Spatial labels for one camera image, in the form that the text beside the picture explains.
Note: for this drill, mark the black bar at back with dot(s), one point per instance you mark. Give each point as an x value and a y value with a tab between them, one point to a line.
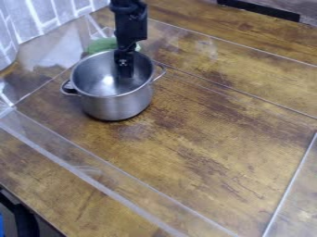
264	10

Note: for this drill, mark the pink handled spoon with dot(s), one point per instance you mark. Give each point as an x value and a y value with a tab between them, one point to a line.
70	91

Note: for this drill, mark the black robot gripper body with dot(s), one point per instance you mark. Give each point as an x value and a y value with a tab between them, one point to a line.
130	13

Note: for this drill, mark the clear acrylic barrier panel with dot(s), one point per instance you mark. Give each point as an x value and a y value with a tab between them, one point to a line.
107	178

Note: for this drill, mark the green bumpy toy vegetable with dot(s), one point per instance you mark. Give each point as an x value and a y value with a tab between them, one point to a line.
101	45

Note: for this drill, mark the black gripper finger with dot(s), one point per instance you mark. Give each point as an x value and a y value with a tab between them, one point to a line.
123	59

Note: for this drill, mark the grey white patterned curtain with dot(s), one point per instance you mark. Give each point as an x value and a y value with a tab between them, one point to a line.
27	19

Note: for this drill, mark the stainless steel pot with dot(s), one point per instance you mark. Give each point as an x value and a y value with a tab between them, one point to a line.
109	97

